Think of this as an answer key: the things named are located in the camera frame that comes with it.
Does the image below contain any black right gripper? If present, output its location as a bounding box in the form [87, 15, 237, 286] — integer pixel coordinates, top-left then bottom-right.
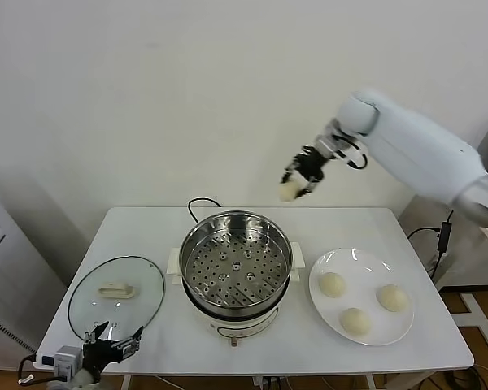
[279, 149, 326, 200]

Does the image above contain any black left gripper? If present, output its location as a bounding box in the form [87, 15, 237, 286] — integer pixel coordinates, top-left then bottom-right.
[83, 321, 145, 373]

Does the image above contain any white steamed baozi bun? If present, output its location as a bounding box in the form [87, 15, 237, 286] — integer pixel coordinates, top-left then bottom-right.
[377, 284, 411, 313]
[277, 180, 306, 203]
[339, 307, 372, 336]
[318, 271, 346, 299]

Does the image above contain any glass pot lid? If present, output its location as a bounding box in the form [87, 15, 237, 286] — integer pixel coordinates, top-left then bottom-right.
[67, 254, 166, 341]

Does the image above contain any perforated steel steamer basket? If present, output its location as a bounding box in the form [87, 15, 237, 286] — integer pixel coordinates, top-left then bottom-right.
[180, 210, 293, 318]

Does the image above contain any white round plate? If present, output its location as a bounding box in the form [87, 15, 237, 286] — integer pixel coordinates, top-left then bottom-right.
[308, 247, 416, 347]

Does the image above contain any white cabinet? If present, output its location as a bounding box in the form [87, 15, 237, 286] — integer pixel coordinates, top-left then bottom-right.
[0, 178, 68, 358]

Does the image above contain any cream electric cooker base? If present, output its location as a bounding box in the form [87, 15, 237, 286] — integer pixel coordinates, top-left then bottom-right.
[168, 241, 306, 349]

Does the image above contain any black power adapter brick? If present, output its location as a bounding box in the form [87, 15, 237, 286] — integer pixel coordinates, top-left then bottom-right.
[438, 221, 452, 255]

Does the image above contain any white side desk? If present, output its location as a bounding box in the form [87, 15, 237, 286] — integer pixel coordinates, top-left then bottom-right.
[457, 221, 488, 353]

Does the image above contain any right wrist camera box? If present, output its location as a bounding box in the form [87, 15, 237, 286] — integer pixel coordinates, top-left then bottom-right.
[316, 136, 369, 169]

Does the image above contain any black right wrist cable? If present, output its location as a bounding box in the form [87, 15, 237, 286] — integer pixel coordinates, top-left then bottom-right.
[346, 141, 369, 170]

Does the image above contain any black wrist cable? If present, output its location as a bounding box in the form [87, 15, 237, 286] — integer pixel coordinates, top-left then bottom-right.
[18, 355, 44, 385]
[346, 141, 369, 170]

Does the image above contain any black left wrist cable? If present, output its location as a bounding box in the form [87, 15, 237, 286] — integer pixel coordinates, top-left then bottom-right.
[18, 355, 44, 385]

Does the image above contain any black cooker power cord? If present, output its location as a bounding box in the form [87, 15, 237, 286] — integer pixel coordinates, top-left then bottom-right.
[188, 197, 224, 227]

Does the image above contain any black adapter cable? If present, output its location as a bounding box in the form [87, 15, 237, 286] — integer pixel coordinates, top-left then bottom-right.
[407, 209, 455, 281]

